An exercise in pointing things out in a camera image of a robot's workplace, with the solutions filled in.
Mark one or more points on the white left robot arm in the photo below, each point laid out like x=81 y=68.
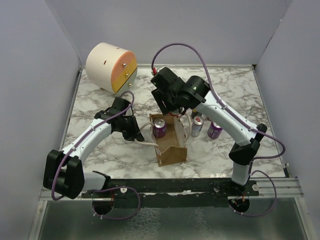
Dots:
x=64 y=175

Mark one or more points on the round pastel drawer cabinet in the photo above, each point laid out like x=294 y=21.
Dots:
x=111 y=68

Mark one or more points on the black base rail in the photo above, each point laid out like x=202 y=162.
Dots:
x=128 y=193

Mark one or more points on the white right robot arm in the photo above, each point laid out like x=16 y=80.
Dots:
x=196 y=94

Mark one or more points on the silver slim energy can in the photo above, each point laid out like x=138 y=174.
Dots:
x=197 y=124

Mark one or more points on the jute watermelon canvas bag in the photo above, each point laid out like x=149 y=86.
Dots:
x=170 y=149

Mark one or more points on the purple beverage can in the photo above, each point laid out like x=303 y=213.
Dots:
x=214 y=130
x=159 y=128

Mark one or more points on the green white pen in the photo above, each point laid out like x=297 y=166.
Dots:
x=248 y=112

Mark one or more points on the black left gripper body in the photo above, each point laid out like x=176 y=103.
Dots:
x=121 y=128

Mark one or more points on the black yellow beverage can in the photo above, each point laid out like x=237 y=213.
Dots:
x=195 y=113

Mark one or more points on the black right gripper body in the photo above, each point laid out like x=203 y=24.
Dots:
x=172 y=104

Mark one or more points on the silver top can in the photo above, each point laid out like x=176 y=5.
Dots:
x=175 y=113

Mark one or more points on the aluminium side rail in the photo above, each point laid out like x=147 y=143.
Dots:
x=285 y=187

